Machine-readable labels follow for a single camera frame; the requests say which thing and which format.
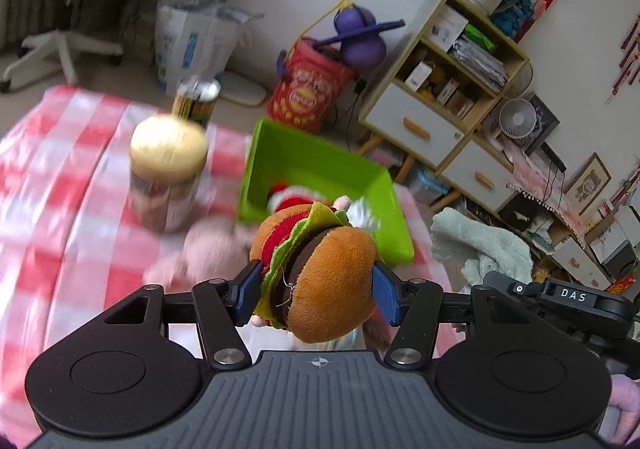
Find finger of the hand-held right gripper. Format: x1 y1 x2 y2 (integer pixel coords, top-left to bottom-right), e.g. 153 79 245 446
481 270 543 304

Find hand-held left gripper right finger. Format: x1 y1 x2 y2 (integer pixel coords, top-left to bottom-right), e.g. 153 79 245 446
371 263 531 372

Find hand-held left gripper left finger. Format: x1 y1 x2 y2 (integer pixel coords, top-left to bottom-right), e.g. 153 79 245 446
102 260 264 372

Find pink plush doll blue dress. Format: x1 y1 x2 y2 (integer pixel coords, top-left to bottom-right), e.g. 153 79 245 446
145 219 392 361

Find hamburger plush toy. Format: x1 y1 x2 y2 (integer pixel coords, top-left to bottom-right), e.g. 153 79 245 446
248 202 379 345

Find green plastic bin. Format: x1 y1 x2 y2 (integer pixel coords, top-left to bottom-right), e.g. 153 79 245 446
236 118 416 266

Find low white side cabinet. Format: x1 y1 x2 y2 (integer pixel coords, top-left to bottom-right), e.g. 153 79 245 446
500 179 640 291

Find light green towel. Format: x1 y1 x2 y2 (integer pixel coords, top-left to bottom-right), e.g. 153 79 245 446
430 208 533 295

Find white plush toy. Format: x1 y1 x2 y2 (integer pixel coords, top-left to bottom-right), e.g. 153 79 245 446
334 196 384 233

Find clear plastic storage box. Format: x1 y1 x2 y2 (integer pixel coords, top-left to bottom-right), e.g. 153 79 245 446
407 166 452 206

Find pink cloth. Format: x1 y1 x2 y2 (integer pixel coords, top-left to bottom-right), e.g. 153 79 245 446
502 134 567 196

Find jar with gold lid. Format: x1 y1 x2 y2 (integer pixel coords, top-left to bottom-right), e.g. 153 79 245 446
127 114 210 235

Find small white fan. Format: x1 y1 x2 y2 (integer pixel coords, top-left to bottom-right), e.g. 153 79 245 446
498 98 538 151

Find wooden cabinet white drawers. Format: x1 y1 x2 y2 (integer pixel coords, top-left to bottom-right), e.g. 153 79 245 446
359 0 531 216

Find black and yellow drink can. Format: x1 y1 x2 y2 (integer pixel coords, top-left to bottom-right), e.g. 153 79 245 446
171 78 222 130

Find white floor scale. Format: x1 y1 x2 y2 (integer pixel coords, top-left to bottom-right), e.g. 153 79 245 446
215 72 268 106

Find red white checkered tablecloth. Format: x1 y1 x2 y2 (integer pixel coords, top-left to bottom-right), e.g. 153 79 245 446
0 85 453 449

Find red printed bucket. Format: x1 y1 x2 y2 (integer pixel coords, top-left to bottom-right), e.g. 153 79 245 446
266 38 357 134

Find stack of papers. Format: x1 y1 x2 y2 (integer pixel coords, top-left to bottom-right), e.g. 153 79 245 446
448 36 510 93

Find purple ball toy with disc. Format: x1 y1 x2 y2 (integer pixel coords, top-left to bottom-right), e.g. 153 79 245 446
314 4 407 71

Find green packet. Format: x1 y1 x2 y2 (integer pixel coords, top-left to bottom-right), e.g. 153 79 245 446
462 23 496 53

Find white paper bag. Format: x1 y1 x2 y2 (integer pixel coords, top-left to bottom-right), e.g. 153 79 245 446
154 0 264 92

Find white box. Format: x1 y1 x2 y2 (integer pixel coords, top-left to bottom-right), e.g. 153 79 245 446
425 5 469 53

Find wooden picture frame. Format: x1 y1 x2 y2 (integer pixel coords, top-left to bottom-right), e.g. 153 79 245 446
564 152 612 216

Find black picture frame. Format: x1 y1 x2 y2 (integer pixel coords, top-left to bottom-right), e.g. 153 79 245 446
520 94 561 156

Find yellow skipping rope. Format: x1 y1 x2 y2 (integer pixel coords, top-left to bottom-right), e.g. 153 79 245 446
276 0 352 80

